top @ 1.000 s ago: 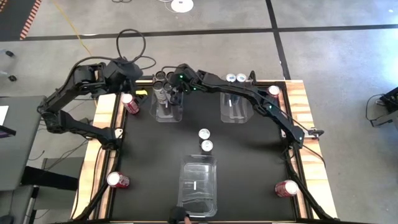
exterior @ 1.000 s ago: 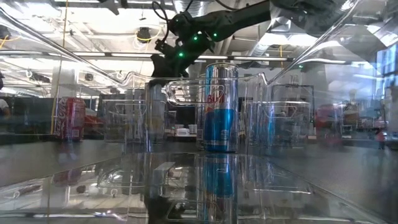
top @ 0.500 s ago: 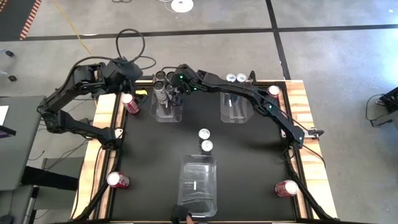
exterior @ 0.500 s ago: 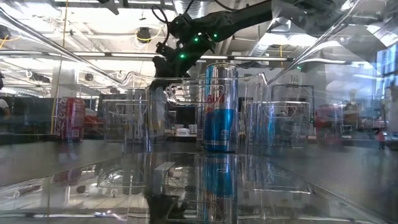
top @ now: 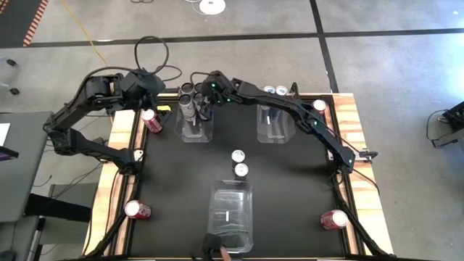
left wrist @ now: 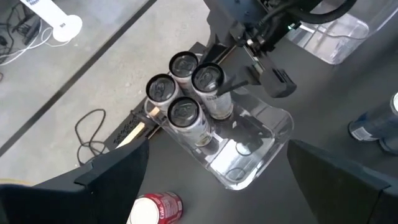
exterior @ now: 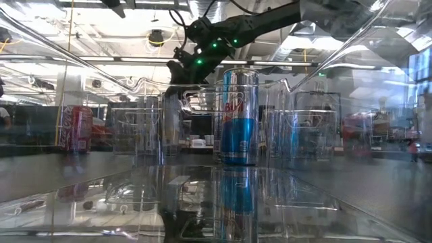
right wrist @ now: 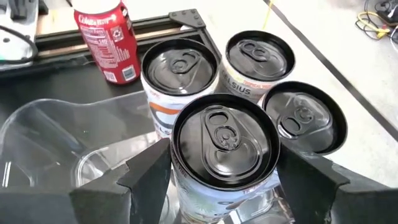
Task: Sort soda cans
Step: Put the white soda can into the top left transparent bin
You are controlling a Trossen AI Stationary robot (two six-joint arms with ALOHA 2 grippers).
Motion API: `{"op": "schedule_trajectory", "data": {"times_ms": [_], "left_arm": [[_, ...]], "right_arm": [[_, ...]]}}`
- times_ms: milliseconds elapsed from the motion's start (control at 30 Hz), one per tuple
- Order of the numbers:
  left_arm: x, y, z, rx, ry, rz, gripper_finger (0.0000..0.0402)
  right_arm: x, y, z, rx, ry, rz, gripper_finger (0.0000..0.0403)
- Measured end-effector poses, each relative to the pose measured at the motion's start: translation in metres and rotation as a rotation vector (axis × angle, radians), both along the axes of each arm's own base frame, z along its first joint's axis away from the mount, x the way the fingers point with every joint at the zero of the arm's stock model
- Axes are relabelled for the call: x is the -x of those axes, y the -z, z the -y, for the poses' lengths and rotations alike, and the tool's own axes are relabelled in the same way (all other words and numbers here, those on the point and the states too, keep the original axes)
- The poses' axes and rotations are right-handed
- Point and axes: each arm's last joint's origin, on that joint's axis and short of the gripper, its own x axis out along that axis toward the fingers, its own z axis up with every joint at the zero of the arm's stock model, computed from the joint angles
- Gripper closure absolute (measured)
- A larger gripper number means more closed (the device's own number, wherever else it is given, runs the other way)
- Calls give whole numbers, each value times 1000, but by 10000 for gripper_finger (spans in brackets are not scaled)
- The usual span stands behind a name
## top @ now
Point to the small black camera device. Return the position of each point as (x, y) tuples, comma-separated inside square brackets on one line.
[(212, 244)]

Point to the black desk base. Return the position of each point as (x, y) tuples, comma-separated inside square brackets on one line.
[(54, 208)]

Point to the black caster wheel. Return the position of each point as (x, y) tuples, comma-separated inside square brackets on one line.
[(14, 91), (11, 62)]

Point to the red soda can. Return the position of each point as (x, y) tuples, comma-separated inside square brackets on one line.
[(333, 219), (137, 210), (152, 121), (319, 105)]

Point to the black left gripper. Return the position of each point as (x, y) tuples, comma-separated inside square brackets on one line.
[(157, 104)]

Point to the black table mat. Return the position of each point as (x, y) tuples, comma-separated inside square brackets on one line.
[(290, 224)]

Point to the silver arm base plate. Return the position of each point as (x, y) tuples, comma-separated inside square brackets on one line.
[(332, 154), (138, 155)]

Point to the black orange striped floor mat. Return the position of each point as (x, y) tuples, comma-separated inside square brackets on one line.
[(14, 21)]

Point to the clear plastic bin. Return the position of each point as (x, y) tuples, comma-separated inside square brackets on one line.
[(277, 132), (229, 214), (194, 132)]

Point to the grey desk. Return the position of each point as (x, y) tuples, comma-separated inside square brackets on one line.
[(25, 174)]

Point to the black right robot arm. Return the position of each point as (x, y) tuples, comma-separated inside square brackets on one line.
[(275, 100)]

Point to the black equipment stand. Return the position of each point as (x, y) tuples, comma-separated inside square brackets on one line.
[(453, 116)]

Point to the black frame bracket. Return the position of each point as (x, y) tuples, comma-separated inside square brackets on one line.
[(294, 90)]

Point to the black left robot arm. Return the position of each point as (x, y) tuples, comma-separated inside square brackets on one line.
[(96, 90)]

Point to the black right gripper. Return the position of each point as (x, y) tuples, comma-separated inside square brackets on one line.
[(209, 103)]

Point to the white paper sheet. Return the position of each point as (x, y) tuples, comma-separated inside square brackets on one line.
[(3, 134)]

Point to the person's hand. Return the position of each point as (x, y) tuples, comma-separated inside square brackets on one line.
[(225, 254)]

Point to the white round floor disc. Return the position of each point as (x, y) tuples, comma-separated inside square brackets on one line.
[(212, 6)]

